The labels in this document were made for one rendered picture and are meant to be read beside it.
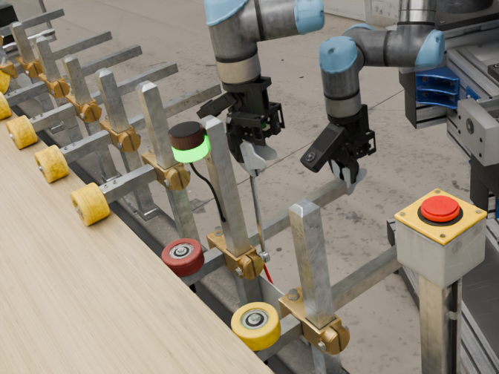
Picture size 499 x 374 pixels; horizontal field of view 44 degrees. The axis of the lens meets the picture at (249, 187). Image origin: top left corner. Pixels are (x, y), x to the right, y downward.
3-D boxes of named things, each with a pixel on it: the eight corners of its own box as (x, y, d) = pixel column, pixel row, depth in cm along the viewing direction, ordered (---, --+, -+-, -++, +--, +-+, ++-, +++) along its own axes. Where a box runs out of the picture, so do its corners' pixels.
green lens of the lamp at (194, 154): (197, 140, 113) (194, 130, 111) (214, 151, 108) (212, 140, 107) (168, 154, 110) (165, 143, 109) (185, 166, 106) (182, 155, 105)
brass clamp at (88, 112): (87, 104, 185) (82, 88, 182) (105, 117, 175) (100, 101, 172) (68, 112, 183) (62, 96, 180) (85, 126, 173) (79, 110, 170)
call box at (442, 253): (436, 238, 76) (436, 186, 72) (486, 265, 71) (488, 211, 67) (396, 266, 73) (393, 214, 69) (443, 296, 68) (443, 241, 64)
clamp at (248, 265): (229, 242, 135) (225, 224, 132) (266, 271, 125) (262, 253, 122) (208, 254, 133) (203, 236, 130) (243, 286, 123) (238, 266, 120)
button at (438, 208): (438, 202, 71) (438, 189, 70) (467, 216, 68) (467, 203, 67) (413, 217, 69) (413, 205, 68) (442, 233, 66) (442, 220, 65)
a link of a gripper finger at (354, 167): (361, 184, 138) (357, 150, 133) (356, 187, 137) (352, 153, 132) (346, 176, 141) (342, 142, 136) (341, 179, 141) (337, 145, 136)
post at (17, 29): (66, 144, 232) (18, 19, 206) (69, 147, 230) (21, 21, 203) (57, 148, 231) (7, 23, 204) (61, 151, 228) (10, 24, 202)
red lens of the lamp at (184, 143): (194, 128, 111) (191, 117, 110) (212, 139, 107) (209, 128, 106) (165, 142, 109) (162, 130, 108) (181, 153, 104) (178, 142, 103)
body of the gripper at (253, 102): (263, 151, 112) (252, 89, 105) (226, 143, 116) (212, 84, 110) (286, 130, 117) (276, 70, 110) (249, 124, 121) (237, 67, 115)
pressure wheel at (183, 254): (200, 272, 132) (188, 230, 126) (220, 292, 126) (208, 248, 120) (167, 292, 129) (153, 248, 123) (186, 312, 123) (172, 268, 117)
